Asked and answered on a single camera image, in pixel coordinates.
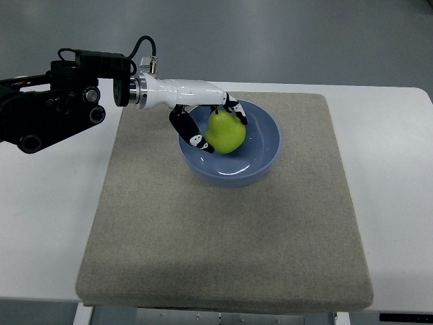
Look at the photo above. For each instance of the upper metal floor plate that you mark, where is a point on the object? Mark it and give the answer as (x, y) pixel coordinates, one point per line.
(149, 64)

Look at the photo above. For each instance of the white table frame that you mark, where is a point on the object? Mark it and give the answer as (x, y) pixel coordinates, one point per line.
(93, 315)

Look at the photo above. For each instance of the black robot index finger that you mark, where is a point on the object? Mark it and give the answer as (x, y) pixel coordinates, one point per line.
(230, 104)

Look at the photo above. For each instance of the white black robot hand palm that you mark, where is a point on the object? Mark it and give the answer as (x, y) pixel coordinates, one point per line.
(147, 92)

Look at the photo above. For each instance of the blue bowl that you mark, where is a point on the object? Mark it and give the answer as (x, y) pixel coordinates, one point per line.
(247, 163)

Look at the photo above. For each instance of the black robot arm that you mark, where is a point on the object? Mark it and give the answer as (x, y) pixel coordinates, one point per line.
(40, 111)

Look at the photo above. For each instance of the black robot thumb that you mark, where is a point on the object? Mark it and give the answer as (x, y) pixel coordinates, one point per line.
(187, 129)

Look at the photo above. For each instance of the beige felt mat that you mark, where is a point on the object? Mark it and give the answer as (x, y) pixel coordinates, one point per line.
(289, 242)

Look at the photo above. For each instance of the green pear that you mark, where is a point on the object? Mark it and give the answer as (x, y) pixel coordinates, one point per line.
(224, 132)

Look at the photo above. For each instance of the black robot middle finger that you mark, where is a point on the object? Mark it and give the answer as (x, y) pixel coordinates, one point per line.
(214, 110)

